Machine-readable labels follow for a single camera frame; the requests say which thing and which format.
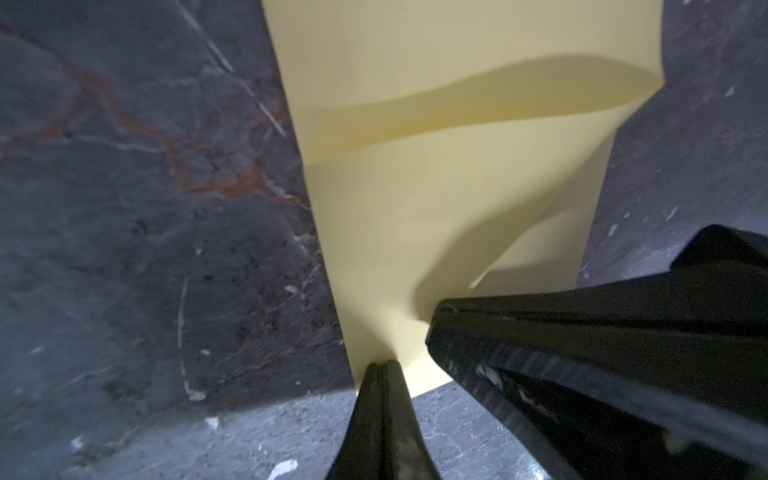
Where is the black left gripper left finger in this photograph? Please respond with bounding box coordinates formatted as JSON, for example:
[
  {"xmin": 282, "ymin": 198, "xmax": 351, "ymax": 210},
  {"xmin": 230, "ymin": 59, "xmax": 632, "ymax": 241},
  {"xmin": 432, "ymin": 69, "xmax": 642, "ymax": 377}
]
[{"xmin": 326, "ymin": 363, "xmax": 383, "ymax": 480}]

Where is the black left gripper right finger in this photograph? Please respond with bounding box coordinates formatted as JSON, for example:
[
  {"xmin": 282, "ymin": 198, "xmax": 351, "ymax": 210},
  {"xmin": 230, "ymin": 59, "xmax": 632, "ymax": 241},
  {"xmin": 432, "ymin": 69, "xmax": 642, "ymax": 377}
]
[{"xmin": 382, "ymin": 361, "xmax": 440, "ymax": 480}]

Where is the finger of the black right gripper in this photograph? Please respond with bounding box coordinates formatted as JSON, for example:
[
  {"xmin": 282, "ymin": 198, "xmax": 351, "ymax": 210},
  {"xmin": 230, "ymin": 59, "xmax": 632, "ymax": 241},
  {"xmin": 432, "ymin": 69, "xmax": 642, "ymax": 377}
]
[{"xmin": 426, "ymin": 225, "xmax": 767, "ymax": 479}]

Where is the yellow square paper sheet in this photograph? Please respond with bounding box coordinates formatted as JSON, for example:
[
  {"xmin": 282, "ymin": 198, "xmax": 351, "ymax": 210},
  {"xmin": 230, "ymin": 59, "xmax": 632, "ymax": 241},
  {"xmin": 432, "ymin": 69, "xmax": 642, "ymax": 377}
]
[{"xmin": 263, "ymin": 1, "xmax": 664, "ymax": 396}]

